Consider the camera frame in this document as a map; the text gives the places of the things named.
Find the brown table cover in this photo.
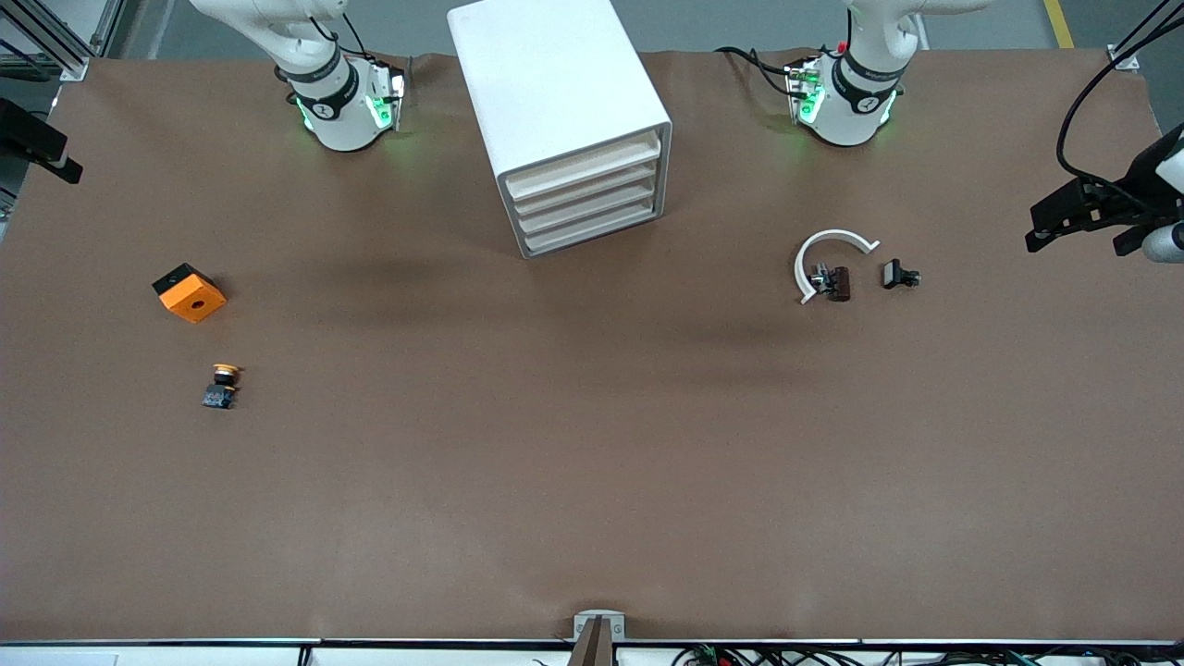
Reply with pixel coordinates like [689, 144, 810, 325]
[0, 46, 1184, 644]

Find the small metal bracket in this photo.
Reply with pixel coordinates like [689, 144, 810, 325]
[573, 610, 626, 642]

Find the small brown component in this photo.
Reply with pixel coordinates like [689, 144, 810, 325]
[809, 264, 852, 303]

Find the black base cable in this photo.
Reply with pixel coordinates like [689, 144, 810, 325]
[715, 44, 804, 98]

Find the white drawer cabinet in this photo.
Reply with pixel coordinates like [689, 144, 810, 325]
[447, 0, 673, 260]

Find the yellow push button switch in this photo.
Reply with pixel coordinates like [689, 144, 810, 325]
[201, 363, 243, 412]

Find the orange box with hole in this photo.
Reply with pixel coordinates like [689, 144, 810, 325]
[152, 263, 228, 325]

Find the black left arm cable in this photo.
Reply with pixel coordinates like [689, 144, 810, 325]
[1057, 0, 1184, 200]

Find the white curved plastic arc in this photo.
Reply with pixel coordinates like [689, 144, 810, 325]
[794, 228, 882, 306]

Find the aluminium frame post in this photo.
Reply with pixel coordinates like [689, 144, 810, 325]
[0, 0, 126, 82]
[1108, 0, 1184, 72]

